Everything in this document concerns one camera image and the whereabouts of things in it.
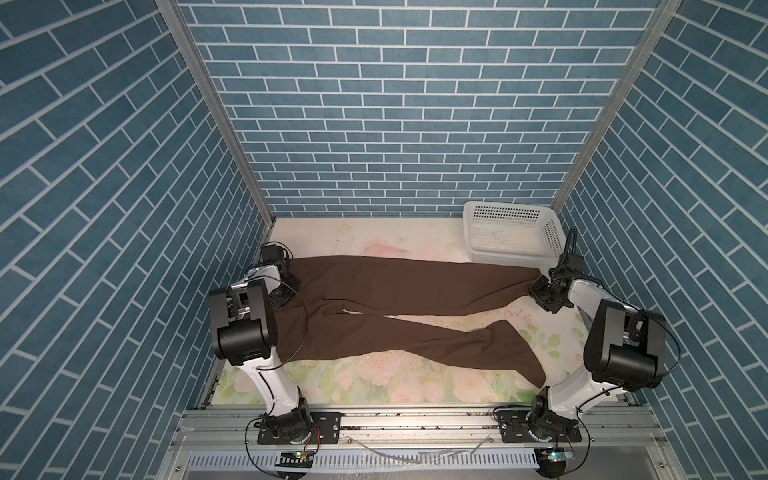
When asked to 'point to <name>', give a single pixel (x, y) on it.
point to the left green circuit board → (296, 459)
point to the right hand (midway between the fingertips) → (532, 289)
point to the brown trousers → (343, 305)
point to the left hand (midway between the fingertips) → (292, 288)
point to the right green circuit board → (552, 460)
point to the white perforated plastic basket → (509, 233)
